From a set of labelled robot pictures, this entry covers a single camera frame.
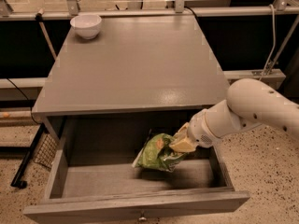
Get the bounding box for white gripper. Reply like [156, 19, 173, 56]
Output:
[169, 109, 221, 153]

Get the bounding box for green jalapeno chip bag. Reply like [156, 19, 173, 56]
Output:
[132, 133, 187, 172]

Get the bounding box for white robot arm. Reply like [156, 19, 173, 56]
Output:
[170, 78, 299, 153]

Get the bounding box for grey open top drawer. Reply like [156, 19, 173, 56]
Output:
[24, 110, 249, 224]

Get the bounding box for grey wooden cabinet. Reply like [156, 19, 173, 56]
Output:
[33, 16, 229, 148]

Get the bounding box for white ceramic bowl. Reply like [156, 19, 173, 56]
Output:
[70, 15, 102, 39]

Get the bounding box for black metal stand leg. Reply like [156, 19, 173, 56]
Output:
[10, 124, 45, 189]

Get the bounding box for wooden stick with black tip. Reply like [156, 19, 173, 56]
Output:
[36, 8, 57, 61]

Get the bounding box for wire mesh basket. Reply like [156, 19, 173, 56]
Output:
[34, 133, 57, 170]

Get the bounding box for white cable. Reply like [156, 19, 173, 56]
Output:
[259, 4, 278, 79]

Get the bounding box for metal guard rail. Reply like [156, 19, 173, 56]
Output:
[0, 0, 299, 20]

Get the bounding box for black cable on left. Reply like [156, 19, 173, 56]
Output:
[6, 77, 40, 124]

